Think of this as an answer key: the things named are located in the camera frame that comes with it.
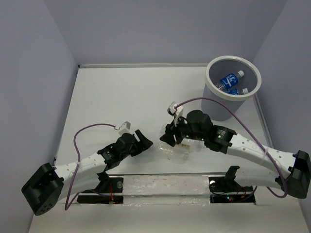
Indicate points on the clear crushed bottle white cap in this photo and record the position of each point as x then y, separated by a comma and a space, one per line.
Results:
178, 153

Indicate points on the large clear yellow label bottle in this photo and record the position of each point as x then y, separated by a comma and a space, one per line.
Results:
187, 143

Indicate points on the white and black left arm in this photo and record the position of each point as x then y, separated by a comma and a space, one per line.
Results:
50, 184

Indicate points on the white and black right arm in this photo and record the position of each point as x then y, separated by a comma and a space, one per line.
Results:
289, 172

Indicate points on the grey bin white rim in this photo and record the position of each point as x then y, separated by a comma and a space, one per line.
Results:
221, 104

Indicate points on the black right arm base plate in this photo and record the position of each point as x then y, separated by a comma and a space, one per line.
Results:
229, 192

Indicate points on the blue label bottle sideways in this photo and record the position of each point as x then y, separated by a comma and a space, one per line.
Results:
229, 81

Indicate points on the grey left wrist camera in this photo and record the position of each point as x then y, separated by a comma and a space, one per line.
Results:
123, 128

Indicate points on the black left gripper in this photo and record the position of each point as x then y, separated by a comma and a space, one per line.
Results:
144, 143

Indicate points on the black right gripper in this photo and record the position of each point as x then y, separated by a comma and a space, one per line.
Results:
169, 136

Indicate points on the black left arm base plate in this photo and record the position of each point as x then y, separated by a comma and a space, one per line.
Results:
112, 193

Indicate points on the blue label Chinese text bottle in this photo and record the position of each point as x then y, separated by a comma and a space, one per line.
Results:
236, 91

